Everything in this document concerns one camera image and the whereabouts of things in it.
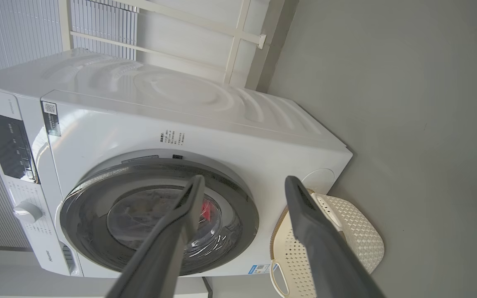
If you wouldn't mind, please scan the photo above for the red and white garment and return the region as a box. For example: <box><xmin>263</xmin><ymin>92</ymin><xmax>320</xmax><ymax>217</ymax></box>
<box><xmin>199</xmin><ymin>198</ymin><xmax>223</xmax><ymax>223</ymax></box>

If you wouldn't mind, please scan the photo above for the cream perforated laundry basket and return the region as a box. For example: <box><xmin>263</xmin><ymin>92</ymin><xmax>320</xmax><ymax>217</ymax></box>
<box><xmin>270</xmin><ymin>190</ymin><xmax>385</xmax><ymax>298</ymax></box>

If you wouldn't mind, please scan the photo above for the white plastic cylindrical knob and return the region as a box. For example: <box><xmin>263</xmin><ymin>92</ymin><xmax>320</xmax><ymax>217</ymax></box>
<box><xmin>13</xmin><ymin>202</ymin><xmax>43</xmax><ymax>224</ymax></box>

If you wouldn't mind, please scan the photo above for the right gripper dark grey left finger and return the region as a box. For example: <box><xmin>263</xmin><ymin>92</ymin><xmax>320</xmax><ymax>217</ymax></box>
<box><xmin>106</xmin><ymin>175</ymin><xmax>206</xmax><ymax>298</ymax></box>

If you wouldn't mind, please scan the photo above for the washer door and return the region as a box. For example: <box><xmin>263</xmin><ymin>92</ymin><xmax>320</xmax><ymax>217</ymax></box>
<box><xmin>59</xmin><ymin>159</ymin><xmax>260</xmax><ymax>276</ymax></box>

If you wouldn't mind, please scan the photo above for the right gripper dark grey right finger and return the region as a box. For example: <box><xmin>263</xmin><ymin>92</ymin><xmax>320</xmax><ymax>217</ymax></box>
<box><xmin>284</xmin><ymin>175</ymin><xmax>386</xmax><ymax>298</ymax></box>

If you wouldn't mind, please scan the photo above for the white front-load washing machine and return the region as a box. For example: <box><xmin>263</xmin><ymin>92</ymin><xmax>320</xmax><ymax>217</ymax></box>
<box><xmin>0</xmin><ymin>48</ymin><xmax>354</xmax><ymax>279</ymax></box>

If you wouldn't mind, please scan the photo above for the cream metal railing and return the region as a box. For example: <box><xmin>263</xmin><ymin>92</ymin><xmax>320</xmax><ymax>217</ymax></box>
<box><xmin>58</xmin><ymin>0</ymin><xmax>267</xmax><ymax>85</ymax></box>

